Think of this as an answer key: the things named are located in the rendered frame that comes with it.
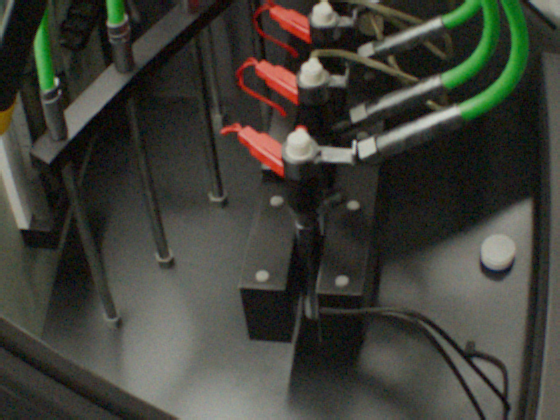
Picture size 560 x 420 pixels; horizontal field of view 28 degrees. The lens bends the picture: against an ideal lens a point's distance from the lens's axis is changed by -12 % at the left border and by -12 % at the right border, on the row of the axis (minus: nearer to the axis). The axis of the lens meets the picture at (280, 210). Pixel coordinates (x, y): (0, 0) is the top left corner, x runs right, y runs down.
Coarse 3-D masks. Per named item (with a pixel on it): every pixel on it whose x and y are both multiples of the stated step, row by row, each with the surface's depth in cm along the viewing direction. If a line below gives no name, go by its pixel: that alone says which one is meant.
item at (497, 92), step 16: (512, 0) 78; (512, 16) 79; (48, 32) 89; (512, 32) 81; (48, 48) 90; (512, 48) 82; (48, 64) 91; (512, 64) 83; (48, 80) 92; (496, 80) 86; (512, 80) 84; (48, 96) 93; (480, 96) 87; (496, 96) 86; (464, 112) 88; (480, 112) 88
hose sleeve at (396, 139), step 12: (444, 108) 89; (456, 108) 89; (420, 120) 91; (432, 120) 90; (444, 120) 89; (456, 120) 89; (384, 132) 93; (396, 132) 92; (408, 132) 91; (420, 132) 90; (432, 132) 90; (444, 132) 90; (384, 144) 92; (396, 144) 92; (408, 144) 92; (384, 156) 93
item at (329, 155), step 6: (324, 150) 96; (330, 150) 96; (336, 150) 96; (342, 150) 96; (348, 150) 96; (324, 156) 95; (330, 156) 95; (336, 156) 95; (342, 156) 95; (348, 156) 95; (318, 162) 95; (324, 162) 95; (330, 162) 95; (336, 162) 95; (342, 162) 95; (348, 162) 95; (354, 162) 95
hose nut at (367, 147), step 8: (376, 136) 93; (360, 144) 94; (368, 144) 93; (376, 144) 93; (360, 152) 94; (368, 152) 93; (376, 152) 93; (368, 160) 94; (376, 160) 93; (384, 160) 93
